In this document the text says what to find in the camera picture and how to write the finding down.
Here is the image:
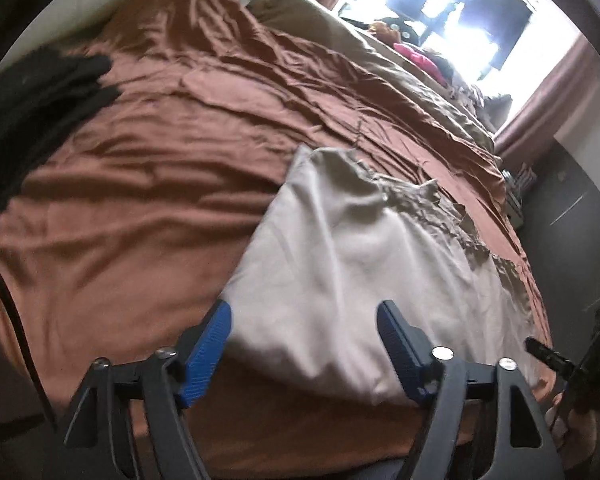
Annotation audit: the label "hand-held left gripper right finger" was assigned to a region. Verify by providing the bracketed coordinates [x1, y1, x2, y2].
[376, 300, 566, 480]

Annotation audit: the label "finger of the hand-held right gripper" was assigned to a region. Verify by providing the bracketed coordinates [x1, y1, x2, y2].
[525, 337, 577, 377]

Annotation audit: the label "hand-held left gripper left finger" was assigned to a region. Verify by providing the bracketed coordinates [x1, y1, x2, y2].
[62, 299, 233, 480]

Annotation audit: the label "beige jacket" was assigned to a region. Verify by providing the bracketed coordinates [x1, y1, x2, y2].
[220, 146, 536, 408]

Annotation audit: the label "black clothes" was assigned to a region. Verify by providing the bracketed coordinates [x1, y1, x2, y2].
[0, 50, 123, 241]

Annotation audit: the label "person's right hand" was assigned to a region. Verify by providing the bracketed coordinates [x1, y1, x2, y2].
[545, 392, 598, 456]

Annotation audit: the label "bedside items pile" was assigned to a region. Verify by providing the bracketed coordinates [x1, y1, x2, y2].
[502, 165, 537, 223]

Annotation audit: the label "brown bed sheet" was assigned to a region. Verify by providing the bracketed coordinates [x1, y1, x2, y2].
[0, 0, 556, 466]

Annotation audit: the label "beige blanket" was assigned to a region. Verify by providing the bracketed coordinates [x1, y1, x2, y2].
[250, 0, 496, 153]

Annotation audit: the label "pink cloth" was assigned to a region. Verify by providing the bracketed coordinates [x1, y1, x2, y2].
[394, 42, 448, 82]

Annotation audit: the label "plush toy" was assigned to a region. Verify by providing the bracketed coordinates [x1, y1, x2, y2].
[370, 20, 416, 45]

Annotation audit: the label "black cable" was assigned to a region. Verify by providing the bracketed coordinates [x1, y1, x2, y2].
[0, 249, 57, 427]

